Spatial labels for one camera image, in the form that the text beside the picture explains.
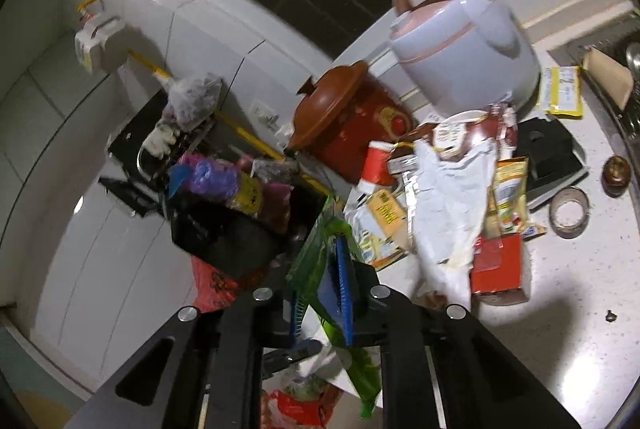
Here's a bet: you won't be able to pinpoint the white pink rice cooker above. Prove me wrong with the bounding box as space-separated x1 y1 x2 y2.
390 0 542 117

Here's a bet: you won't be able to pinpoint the large white crumpled tissue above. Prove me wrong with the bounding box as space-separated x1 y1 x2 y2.
412 139 498 307

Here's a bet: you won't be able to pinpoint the green snack bag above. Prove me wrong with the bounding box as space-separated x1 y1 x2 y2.
285 196 383 420

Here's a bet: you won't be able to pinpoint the red white paper cup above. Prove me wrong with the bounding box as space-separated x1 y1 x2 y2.
359 140 401 187

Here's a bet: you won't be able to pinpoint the red orange printed bag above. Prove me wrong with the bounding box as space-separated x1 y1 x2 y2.
190 256 266 315

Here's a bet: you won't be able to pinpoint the small brown jar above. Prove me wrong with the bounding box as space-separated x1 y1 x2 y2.
601 155 632 196

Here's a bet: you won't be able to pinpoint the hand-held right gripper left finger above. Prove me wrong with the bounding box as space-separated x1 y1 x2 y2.
65 286 308 429

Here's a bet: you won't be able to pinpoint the white cloth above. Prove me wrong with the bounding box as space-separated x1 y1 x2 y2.
142 119 181 157

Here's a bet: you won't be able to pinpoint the yellow sachet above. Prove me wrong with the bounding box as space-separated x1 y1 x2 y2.
537 65 585 119

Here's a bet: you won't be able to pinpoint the red plastic bag with greens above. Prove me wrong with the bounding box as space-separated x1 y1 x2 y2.
260 371 346 429

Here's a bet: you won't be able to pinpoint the orange noodle packet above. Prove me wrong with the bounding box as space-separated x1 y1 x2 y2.
482 156 548 240

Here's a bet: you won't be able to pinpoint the black gas stove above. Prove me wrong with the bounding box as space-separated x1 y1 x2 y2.
97 99 221 215

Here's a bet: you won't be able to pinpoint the clear bag dark contents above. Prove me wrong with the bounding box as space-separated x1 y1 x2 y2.
165 75 223 132

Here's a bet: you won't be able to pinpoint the purple blue plastic bag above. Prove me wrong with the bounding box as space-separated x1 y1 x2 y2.
192 156 241 210

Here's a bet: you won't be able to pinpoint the silver foil packet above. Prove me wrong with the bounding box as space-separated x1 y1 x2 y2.
387 154 426 230

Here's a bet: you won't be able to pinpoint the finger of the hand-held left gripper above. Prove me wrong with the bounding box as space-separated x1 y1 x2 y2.
167 162 201 200

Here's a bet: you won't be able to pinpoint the tape roll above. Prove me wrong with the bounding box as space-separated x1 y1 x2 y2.
547 186 592 241

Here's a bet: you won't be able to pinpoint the brown cardboard piece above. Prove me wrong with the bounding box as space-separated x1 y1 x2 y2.
580 46 637 107

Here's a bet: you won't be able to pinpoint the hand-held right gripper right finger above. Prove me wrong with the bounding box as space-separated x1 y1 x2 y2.
317 235 582 429

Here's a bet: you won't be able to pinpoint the black kitchen scale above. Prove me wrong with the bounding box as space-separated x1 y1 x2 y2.
510 116 591 210

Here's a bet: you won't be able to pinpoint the steel sink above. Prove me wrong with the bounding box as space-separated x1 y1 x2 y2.
545 6 640 145

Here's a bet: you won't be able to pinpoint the red packet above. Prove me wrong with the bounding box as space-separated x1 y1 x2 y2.
470 231 531 305

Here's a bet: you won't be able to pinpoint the red ceramic stew pot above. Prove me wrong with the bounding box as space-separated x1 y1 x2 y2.
287 62 418 185

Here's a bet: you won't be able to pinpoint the white yellow printed packet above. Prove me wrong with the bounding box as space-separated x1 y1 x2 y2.
345 199 416 270

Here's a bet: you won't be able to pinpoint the brown instant drink cup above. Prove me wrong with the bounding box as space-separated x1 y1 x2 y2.
432 109 518 160

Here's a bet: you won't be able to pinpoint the white power outlet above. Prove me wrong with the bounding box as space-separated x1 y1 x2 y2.
250 102 281 130

